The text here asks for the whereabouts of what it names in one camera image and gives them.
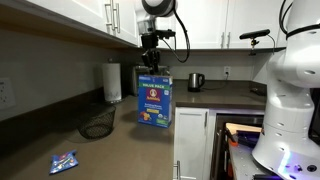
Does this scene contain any blue sachet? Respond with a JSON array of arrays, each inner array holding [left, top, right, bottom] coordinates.
[[49, 149, 80, 176]]

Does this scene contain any black camera cable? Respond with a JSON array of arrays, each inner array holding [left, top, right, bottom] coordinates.
[[158, 9, 192, 64]]

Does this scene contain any steel electric kettle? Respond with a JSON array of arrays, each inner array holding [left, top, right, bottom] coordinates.
[[187, 72, 206, 94]]

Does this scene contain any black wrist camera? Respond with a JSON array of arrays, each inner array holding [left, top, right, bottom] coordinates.
[[152, 28, 177, 40]]

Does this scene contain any black camera on stand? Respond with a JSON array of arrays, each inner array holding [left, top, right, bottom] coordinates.
[[238, 28, 272, 56]]

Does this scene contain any white cabinet door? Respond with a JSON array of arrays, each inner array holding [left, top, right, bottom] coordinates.
[[28, 0, 114, 34], [172, 107, 210, 180]]

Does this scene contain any black wire mesh basket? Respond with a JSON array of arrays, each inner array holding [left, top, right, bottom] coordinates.
[[76, 104, 117, 141]]

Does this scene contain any black kettle cord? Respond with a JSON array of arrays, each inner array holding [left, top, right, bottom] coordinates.
[[202, 73, 230, 92]]

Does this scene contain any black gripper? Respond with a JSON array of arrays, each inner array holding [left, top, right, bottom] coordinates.
[[140, 32, 161, 76]]

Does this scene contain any black under-counter appliance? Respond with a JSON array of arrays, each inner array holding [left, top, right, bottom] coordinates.
[[212, 113, 266, 180]]

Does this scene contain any white lower cabinet door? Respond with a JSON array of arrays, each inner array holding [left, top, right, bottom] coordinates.
[[172, 107, 210, 180]]

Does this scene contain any small black counter item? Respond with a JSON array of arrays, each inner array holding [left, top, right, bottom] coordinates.
[[249, 86, 268, 98]]

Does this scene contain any white paper towel roll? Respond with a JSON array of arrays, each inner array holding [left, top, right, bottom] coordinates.
[[100, 59, 124, 104]]

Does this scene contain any wooden board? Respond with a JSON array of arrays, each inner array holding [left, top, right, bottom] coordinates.
[[225, 122, 264, 135]]

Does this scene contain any white upper cabinet door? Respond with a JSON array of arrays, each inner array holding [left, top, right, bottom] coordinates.
[[28, 0, 114, 34]]

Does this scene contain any perforated robot mounting table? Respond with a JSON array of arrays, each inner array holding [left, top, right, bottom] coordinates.
[[227, 142, 291, 180]]

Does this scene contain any blue snack box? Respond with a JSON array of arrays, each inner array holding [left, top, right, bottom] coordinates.
[[137, 73, 174, 129]]

